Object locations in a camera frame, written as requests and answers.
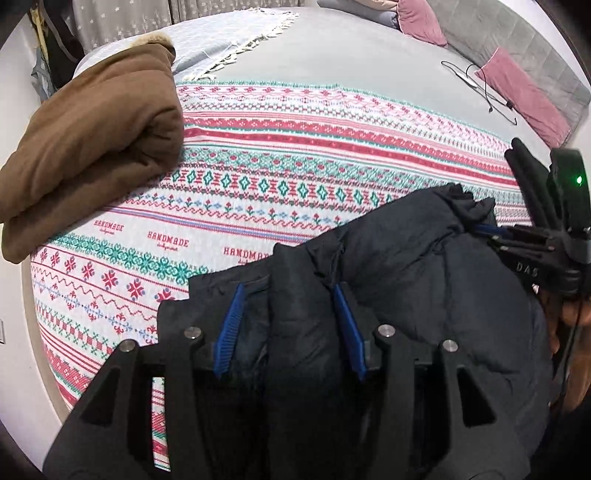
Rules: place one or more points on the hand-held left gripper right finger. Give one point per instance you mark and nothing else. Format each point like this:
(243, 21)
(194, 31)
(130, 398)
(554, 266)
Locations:
(349, 333)

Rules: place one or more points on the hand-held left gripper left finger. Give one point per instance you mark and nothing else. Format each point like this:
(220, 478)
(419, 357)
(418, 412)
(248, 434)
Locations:
(228, 333)

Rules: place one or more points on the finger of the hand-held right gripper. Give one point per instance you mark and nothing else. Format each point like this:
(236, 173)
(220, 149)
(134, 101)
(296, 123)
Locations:
(508, 231)
(521, 249)

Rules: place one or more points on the black puffer jacket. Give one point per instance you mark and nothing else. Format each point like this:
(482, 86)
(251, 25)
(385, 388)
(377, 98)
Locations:
(415, 300)

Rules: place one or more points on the person's right forearm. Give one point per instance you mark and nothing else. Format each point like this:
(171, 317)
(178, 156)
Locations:
(577, 383)

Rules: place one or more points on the hanging clothes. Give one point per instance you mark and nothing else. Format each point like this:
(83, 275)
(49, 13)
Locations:
(53, 50)

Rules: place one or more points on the person's right hand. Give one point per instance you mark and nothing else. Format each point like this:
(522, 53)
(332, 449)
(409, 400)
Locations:
(565, 323)

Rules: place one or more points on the pink long pillow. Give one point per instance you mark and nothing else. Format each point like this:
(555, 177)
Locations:
(524, 94)

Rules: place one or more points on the red green patterned blanket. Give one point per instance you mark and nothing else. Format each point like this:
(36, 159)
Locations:
(277, 161)

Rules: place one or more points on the grey padded headboard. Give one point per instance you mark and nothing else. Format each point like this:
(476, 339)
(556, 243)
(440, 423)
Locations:
(512, 32)

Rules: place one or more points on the pink square pillow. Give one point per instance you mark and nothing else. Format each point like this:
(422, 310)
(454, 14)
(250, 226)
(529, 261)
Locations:
(422, 21)

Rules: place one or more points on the folded brown coat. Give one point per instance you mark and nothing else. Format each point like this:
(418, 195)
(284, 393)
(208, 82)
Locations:
(92, 147)

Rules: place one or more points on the grey bed sheet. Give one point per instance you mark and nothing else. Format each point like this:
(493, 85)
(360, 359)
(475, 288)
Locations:
(360, 50)

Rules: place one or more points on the beige pillow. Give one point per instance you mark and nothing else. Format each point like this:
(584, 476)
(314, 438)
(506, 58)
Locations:
(381, 4)

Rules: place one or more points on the grey pillow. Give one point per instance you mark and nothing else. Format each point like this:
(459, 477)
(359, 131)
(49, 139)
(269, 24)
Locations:
(355, 11)

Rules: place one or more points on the light blue fringed throw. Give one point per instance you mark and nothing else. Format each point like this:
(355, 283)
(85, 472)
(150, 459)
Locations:
(207, 41)

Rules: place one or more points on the grey patterned curtain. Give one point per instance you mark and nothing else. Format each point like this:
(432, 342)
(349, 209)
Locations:
(184, 16)

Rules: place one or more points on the white wall socket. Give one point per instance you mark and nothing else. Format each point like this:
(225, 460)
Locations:
(2, 331)

